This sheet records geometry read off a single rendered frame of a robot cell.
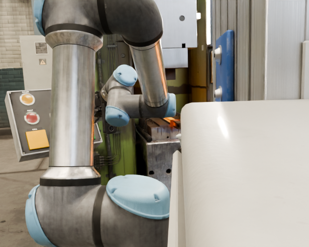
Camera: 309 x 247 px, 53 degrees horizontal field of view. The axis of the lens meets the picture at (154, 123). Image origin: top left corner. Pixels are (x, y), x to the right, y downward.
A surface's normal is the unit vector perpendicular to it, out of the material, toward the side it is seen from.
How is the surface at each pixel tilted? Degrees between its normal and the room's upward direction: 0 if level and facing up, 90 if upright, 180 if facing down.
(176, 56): 90
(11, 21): 89
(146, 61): 142
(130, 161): 90
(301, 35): 90
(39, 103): 60
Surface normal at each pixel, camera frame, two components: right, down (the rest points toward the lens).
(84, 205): -0.11, -0.52
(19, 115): 0.49, -0.40
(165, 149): 0.19, 0.15
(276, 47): -0.07, 0.16
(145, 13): 0.61, 0.29
